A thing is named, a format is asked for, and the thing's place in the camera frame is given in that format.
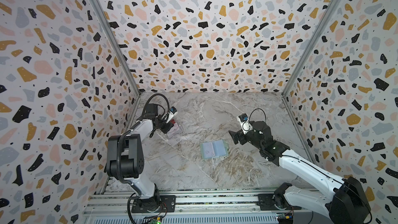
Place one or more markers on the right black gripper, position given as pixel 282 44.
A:
pixel 243 136

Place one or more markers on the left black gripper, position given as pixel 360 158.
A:
pixel 165 129

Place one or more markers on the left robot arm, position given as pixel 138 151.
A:
pixel 126 162

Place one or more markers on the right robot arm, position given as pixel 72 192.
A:
pixel 342 200

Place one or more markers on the clear acrylic card box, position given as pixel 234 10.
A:
pixel 176 129

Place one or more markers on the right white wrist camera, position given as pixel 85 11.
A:
pixel 244 123

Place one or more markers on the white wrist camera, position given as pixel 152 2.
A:
pixel 244 123
pixel 171 114

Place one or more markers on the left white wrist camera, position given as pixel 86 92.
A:
pixel 171 114

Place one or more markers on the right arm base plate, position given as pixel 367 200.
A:
pixel 268 202

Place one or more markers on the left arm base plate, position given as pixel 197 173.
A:
pixel 154 204

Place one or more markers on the aluminium front rail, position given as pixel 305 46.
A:
pixel 217 201

